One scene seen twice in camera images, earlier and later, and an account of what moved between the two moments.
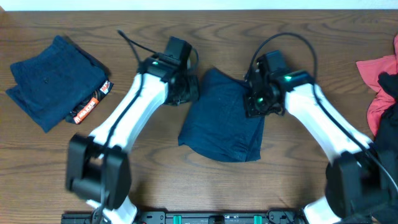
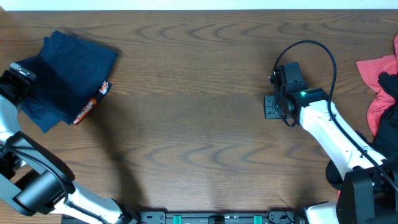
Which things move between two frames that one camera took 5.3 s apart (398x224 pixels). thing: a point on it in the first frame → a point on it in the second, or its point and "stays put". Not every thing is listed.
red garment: (370, 70) stays put
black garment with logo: (385, 147) stays put
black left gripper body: (189, 92) → (15, 84)
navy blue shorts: (215, 124) → (69, 74)
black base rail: (190, 217) stays put
